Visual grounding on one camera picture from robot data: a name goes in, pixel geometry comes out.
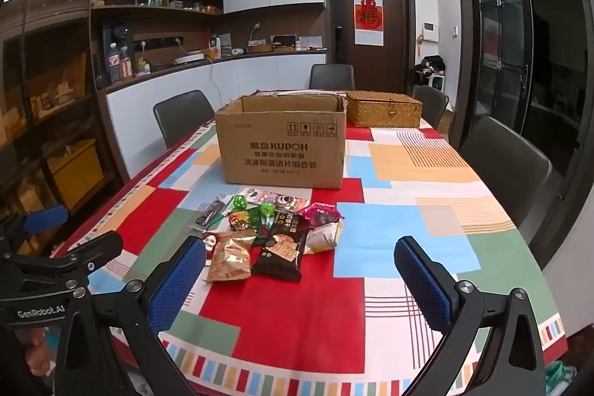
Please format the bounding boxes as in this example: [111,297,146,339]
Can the gold fortune biscuits packet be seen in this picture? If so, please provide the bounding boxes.
[206,229,258,284]

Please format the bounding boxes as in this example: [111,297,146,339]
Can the dark soda cracker packet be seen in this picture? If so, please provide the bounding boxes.
[252,211,309,282]

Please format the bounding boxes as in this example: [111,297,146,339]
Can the pink Lotso bear candy packet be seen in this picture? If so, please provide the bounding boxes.
[241,188,309,212]

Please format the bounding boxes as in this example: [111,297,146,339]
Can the magenta snack packet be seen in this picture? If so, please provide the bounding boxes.
[299,202,342,228]

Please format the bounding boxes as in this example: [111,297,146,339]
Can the person's left hand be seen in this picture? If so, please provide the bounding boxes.
[25,328,50,377]

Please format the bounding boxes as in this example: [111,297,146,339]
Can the black striped stick packet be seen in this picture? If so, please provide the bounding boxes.
[195,197,225,229]

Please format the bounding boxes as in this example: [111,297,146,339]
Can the colourful patchwork tablecloth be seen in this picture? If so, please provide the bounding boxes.
[68,124,568,395]

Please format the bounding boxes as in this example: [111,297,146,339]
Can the white lower counter cabinets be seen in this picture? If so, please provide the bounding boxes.
[105,52,327,180]

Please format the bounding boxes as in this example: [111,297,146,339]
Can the left side dark chair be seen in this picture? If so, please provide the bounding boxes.
[153,89,215,149]

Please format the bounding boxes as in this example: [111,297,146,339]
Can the dark green snack packet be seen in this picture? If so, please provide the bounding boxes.
[229,207,266,247]

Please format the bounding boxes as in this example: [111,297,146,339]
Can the water bottle red label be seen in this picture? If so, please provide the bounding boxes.
[108,42,122,84]

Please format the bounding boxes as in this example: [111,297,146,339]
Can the right near dark chair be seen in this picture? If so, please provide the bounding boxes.
[458,115,553,227]

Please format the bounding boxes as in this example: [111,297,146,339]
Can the KUPOH cardboard box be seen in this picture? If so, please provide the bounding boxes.
[215,91,346,189]

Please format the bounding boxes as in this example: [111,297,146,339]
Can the right far dark chair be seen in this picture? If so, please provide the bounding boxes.
[413,85,449,129]

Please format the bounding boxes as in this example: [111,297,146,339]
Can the glass sliding door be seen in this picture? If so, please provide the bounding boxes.
[473,0,533,132]

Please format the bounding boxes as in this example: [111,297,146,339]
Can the woven wicker basket box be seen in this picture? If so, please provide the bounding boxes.
[345,91,423,129]

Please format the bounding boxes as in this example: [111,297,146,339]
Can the far end dark chair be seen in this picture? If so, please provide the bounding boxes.
[309,64,355,91]

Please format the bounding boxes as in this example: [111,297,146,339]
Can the dark wooden door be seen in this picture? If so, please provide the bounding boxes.
[324,0,416,94]

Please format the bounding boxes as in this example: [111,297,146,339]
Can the red fu calendar poster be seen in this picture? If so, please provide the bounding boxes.
[353,0,385,47]

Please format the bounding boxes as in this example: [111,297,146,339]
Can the wall intercom panel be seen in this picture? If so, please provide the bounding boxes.
[422,22,439,43]

